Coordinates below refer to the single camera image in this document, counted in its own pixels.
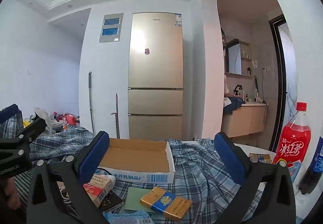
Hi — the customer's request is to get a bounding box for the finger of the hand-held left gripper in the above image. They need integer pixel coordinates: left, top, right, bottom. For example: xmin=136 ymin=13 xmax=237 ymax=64
xmin=0 ymin=103 xmax=20 ymax=124
xmin=15 ymin=118 xmax=48 ymax=150

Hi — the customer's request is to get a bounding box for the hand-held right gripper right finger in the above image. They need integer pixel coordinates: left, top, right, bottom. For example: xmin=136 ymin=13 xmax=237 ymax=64
xmin=214 ymin=132 xmax=296 ymax=224

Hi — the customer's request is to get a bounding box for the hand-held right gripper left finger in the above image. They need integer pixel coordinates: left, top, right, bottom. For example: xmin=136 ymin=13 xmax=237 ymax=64
xmin=26 ymin=130 xmax=110 ymax=224

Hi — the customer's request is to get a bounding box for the red and gold cigarette pack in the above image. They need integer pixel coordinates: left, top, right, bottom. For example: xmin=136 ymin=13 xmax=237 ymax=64
xmin=83 ymin=173 xmax=113 ymax=208

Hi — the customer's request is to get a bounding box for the shallow cardboard box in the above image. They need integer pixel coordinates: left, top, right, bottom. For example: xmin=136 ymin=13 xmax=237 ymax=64
xmin=97 ymin=138 xmax=176 ymax=184

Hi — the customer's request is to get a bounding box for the black booklet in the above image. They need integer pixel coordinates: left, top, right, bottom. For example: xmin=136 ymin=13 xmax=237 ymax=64
xmin=98 ymin=191 xmax=124 ymax=212

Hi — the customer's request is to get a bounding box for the green card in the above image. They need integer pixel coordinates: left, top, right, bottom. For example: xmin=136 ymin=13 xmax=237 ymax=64
xmin=124 ymin=187 xmax=157 ymax=213

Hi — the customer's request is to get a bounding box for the blue tissue pack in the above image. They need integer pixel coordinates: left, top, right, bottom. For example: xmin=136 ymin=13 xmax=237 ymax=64
xmin=103 ymin=210 xmax=157 ymax=224

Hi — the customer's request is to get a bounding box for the blue and gold cigarette pack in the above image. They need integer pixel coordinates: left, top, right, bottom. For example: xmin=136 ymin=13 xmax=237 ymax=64
xmin=140 ymin=186 xmax=192 ymax=222

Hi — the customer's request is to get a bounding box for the person's left hand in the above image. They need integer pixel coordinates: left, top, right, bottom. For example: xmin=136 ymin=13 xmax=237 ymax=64
xmin=0 ymin=178 xmax=21 ymax=211

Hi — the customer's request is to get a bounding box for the crumpled grey plastic bag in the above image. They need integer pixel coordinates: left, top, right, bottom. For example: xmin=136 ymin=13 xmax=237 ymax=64
xmin=34 ymin=106 xmax=63 ymax=133

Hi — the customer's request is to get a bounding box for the open gold cigarette pack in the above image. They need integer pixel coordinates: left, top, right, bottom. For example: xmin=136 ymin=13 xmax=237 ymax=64
xmin=249 ymin=153 xmax=273 ymax=164

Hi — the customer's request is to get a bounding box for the blue plaid shirt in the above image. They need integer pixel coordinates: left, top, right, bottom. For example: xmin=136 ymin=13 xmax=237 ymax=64
xmin=0 ymin=110 xmax=265 ymax=224

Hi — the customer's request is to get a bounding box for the pile of red bags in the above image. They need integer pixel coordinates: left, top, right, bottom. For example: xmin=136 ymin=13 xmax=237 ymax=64
xmin=52 ymin=111 xmax=80 ymax=126

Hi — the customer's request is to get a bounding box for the wooden vanity cabinet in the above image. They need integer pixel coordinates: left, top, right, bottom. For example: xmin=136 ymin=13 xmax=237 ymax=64
xmin=221 ymin=103 xmax=268 ymax=138

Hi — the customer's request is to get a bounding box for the pink broom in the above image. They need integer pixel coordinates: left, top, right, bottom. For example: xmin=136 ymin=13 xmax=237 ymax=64
xmin=111 ymin=93 xmax=121 ymax=138

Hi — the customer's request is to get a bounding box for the blue clothes heap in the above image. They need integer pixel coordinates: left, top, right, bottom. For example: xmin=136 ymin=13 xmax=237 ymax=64
xmin=223 ymin=96 xmax=246 ymax=114

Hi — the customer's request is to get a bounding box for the red iced tea bottle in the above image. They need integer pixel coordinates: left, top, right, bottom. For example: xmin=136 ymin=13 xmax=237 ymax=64
xmin=274 ymin=102 xmax=311 ymax=183

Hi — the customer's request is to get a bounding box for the dark cola bottle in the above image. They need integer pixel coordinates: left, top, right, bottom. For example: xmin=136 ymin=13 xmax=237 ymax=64
xmin=299 ymin=135 xmax=323 ymax=195

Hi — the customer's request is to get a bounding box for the bathroom mirror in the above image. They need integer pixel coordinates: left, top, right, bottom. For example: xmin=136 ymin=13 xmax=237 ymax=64
xmin=224 ymin=39 xmax=242 ymax=74

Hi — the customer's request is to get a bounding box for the gold refrigerator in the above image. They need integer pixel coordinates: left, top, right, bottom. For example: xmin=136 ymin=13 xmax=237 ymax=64
xmin=127 ymin=12 xmax=184 ymax=140

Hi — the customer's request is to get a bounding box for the metal mop handle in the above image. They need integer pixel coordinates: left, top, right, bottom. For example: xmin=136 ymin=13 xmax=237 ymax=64
xmin=88 ymin=72 xmax=95 ymax=133

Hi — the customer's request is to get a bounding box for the black door frame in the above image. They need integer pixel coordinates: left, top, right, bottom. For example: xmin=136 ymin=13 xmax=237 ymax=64
xmin=269 ymin=15 xmax=287 ymax=151

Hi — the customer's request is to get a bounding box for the wall socket with cable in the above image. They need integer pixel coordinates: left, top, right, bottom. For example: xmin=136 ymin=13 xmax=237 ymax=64
xmin=261 ymin=67 xmax=269 ymax=103

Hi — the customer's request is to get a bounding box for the wall shelf with bottles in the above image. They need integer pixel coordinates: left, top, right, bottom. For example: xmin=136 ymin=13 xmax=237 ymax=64
xmin=241 ymin=42 xmax=253 ymax=76

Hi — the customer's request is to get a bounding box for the grey wall electrical panel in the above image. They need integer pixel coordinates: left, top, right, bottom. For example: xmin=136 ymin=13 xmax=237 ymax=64
xmin=99 ymin=13 xmax=124 ymax=43

